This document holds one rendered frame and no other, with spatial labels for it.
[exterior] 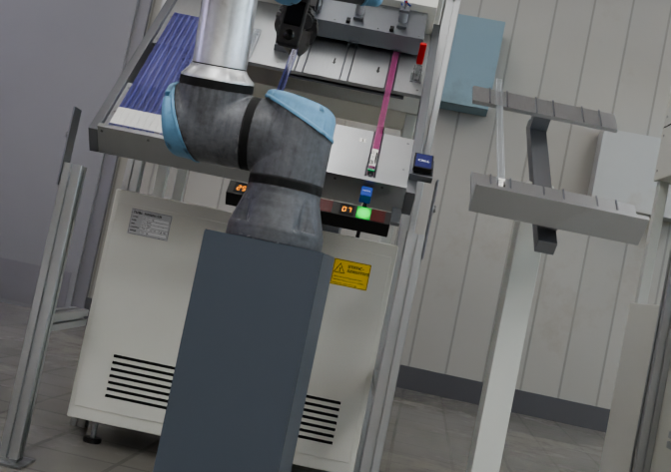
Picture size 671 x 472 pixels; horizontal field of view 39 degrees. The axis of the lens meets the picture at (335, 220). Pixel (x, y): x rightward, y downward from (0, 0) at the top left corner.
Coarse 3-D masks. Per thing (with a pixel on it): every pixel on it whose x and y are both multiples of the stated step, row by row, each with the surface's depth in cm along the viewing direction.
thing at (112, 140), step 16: (112, 128) 199; (112, 144) 202; (128, 144) 201; (144, 144) 200; (160, 144) 200; (144, 160) 203; (160, 160) 202; (176, 160) 202; (224, 176) 202; (240, 176) 202; (336, 176) 198; (352, 176) 197; (336, 192) 200; (352, 192) 200; (384, 192) 198; (400, 192) 198; (384, 208) 201; (400, 208) 200
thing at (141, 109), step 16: (176, 16) 237; (192, 16) 238; (176, 32) 231; (192, 32) 232; (256, 32) 236; (160, 48) 225; (176, 48) 226; (192, 48) 227; (144, 64) 220; (160, 64) 220; (176, 64) 221; (144, 80) 215; (160, 80) 216; (176, 80) 217; (128, 96) 210; (144, 96) 210; (160, 96) 211; (128, 112) 205; (144, 112) 206; (160, 112) 207; (128, 128) 201; (144, 128) 202; (160, 128) 203
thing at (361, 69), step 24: (192, 0) 246; (264, 24) 242; (264, 48) 233; (312, 48) 236; (336, 48) 238; (360, 48) 239; (312, 72) 228; (336, 72) 230; (360, 72) 231; (384, 72) 232; (408, 72) 234; (408, 96) 227
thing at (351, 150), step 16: (112, 112) 207; (336, 128) 213; (352, 128) 214; (336, 144) 208; (352, 144) 209; (368, 144) 210; (384, 144) 211; (400, 144) 211; (336, 160) 204; (352, 160) 205; (368, 160) 205; (384, 160) 206; (400, 160) 207; (384, 176) 202; (400, 176) 203
